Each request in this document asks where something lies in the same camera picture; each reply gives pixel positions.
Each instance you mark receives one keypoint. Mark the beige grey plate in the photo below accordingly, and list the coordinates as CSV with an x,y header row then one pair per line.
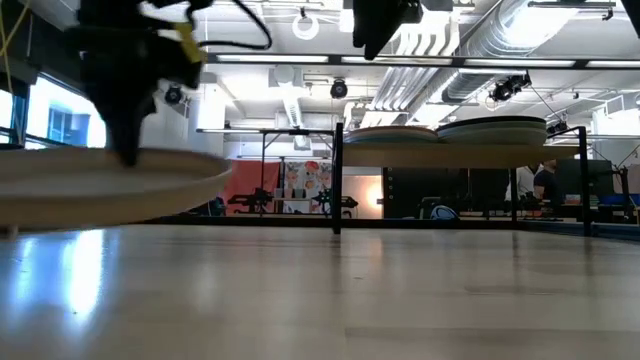
x,y
185,195

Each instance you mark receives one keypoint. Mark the red cloth panel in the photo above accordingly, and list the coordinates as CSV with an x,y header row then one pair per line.
x,y
250,180

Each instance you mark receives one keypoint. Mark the blue storage box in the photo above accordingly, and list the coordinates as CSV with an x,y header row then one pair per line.
x,y
615,200

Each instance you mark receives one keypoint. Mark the black ceiling camera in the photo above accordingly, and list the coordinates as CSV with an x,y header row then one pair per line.
x,y
507,89

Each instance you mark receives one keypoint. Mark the blue white round object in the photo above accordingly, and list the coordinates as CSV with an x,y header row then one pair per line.
x,y
444,213

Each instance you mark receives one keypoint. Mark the large window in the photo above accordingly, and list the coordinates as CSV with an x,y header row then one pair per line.
x,y
60,120

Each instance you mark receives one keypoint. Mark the black background workstation frame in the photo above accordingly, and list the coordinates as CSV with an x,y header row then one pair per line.
x,y
300,132

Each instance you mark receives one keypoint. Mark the terracotta plate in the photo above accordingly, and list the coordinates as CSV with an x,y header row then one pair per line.
x,y
390,131

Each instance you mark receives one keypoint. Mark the black partition panel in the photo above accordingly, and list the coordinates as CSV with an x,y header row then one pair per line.
x,y
410,190

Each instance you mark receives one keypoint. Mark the black plate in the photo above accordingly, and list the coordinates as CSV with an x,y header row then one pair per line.
x,y
490,120

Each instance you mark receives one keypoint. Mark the person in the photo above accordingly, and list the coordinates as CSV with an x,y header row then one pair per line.
x,y
526,182
547,185

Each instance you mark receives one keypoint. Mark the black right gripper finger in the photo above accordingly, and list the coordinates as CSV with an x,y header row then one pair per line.
x,y
365,39
384,36

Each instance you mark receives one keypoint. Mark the black background robot arm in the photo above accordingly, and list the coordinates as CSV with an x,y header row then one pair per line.
x,y
324,199
252,200

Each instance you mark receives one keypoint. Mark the black dish rack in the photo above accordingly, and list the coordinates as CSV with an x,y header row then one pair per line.
x,y
450,156

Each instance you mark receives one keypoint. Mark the floral poster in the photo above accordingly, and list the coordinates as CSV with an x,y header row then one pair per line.
x,y
307,180

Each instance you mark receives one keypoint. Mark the mint green plate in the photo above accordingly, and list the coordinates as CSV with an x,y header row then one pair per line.
x,y
490,135

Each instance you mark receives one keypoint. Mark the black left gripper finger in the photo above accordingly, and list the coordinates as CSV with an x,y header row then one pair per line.
x,y
137,125
116,130

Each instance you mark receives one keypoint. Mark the black round ceiling spotlight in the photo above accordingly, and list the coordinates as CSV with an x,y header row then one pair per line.
x,y
173,95
339,89

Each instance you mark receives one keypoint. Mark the silver ventilation duct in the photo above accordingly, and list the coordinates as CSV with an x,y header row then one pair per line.
x,y
480,75

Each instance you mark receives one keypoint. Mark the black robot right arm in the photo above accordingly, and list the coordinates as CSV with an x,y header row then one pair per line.
x,y
632,12

